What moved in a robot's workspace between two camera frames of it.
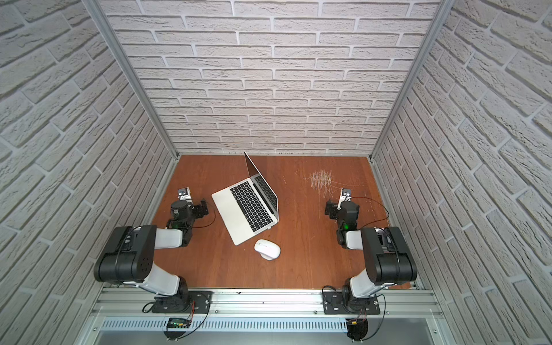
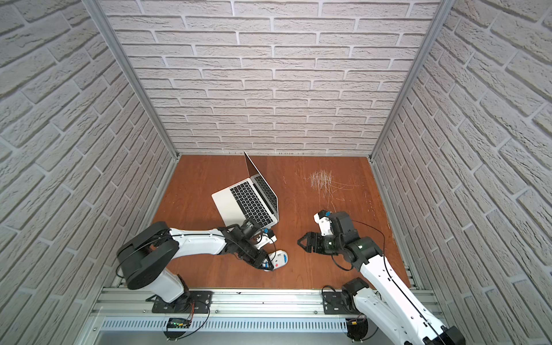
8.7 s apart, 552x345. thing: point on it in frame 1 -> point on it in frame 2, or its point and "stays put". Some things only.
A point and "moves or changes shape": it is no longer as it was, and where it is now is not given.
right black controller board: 356,328 stays put
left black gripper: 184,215 -> 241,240
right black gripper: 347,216 -> 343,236
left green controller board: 178,323 stays put
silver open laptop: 246,208 stays put
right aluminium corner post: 445,9 stays put
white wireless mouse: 268,250 moves or changes shape
